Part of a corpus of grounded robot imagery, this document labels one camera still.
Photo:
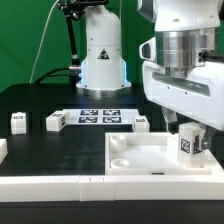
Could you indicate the white U-shaped fence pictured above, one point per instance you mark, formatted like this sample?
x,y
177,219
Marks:
x,y
112,187

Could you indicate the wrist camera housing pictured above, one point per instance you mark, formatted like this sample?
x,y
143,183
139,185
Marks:
x,y
147,50

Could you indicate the white square tabletop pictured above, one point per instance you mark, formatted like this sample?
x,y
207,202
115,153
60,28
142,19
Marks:
x,y
151,154

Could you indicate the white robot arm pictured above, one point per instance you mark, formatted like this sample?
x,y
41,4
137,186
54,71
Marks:
x,y
182,71

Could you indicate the white marker base plate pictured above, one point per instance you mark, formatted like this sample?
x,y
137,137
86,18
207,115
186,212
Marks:
x,y
100,116

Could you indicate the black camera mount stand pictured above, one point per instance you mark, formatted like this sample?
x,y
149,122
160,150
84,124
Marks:
x,y
73,10

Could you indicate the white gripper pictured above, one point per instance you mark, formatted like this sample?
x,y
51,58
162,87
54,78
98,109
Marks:
x,y
200,97

